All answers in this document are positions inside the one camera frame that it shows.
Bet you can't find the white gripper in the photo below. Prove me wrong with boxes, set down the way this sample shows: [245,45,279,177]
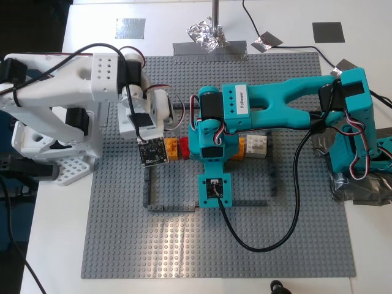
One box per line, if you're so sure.
[117,77,176,142]

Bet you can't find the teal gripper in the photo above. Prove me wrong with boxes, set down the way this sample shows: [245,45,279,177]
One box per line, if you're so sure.
[187,118,246,175]

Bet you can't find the yellow brick cube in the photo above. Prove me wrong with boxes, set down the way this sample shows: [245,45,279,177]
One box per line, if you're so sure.
[164,137,179,162]

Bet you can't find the red brick cube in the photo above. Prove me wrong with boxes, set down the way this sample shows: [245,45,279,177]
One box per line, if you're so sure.
[178,137,192,161]

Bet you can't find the orange brick cube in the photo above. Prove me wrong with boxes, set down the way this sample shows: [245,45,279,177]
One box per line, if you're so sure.
[231,137,247,162]

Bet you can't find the white brick cube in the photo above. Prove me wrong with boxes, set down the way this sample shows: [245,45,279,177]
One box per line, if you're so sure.
[246,134,268,160]

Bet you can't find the crumpled aluminium foil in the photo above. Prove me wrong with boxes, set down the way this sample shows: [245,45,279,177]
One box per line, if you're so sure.
[186,19,231,55]

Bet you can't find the grey studded baseplate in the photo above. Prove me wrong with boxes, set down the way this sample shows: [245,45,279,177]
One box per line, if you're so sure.
[80,51,358,280]

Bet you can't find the metal pole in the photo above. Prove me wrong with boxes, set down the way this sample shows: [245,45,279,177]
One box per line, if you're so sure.
[210,0,222,31]

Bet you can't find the small grey tape piece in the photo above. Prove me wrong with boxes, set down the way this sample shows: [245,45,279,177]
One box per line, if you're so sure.
[251,31,284,54]
[330,58,360,78]

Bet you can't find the black table clamp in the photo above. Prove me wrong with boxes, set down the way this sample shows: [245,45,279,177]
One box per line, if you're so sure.
[0,154,60,185]

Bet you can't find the black plug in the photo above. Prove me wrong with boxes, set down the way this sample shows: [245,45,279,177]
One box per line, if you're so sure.
[269,279,292,294]

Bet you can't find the dark grey square tape patch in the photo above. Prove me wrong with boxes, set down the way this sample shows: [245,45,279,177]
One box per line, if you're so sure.
[312,21,345,44]

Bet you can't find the blue chair seat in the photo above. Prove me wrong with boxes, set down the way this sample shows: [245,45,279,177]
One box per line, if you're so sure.
[0,110,40,252]

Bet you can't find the dark grey brick wall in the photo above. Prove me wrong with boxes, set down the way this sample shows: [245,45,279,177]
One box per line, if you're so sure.
[143,167,153,211]
[170,103,200,112]
[146,200,268,213]
[268,129,281,198]

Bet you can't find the teal camera mount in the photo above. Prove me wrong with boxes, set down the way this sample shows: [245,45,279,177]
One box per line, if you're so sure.
[198,172,233,209]

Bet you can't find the black camera circuit board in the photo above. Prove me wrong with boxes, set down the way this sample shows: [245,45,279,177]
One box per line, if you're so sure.
[137,137,170,168]

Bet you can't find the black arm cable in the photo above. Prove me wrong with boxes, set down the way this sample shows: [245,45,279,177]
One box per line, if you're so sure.
[12,42,147,145]

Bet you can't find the black camera cable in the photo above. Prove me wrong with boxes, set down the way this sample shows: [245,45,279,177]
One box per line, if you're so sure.
[216,130,319,254]

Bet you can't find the thin black cable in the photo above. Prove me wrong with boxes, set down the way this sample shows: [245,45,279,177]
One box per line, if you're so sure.
[241,0,337,70]

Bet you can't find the grey duct tape wrap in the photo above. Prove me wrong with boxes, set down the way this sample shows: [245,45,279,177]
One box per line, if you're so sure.
[311,126,392,207]

